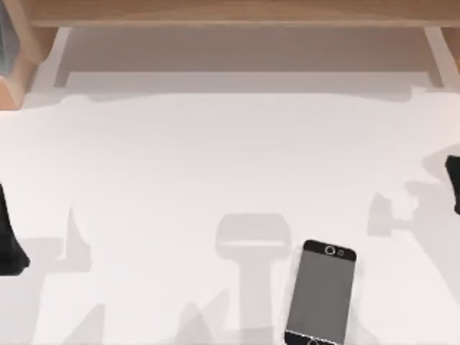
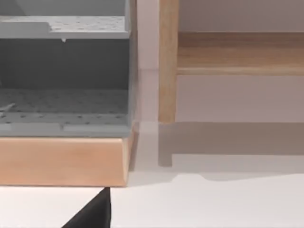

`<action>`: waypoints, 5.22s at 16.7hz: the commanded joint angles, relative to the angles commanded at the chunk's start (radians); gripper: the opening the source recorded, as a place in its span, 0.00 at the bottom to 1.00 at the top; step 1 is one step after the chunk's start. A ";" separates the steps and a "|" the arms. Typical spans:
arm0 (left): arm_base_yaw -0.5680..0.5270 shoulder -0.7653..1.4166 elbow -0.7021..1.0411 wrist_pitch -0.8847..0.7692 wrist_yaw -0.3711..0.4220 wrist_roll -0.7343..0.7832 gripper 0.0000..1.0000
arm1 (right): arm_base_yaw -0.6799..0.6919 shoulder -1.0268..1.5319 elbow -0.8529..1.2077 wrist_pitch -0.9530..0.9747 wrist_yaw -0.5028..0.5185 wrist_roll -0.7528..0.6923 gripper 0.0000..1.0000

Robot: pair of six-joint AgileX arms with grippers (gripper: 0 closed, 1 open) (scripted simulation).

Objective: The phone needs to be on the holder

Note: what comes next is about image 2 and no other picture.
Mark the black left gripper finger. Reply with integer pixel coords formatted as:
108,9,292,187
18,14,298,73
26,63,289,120
61,187,112,228

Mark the pale wooden drawer front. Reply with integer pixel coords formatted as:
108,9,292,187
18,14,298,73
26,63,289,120
0,135,137,188

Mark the open wooden shelf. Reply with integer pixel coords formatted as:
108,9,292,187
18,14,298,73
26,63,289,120
158,0,304,125

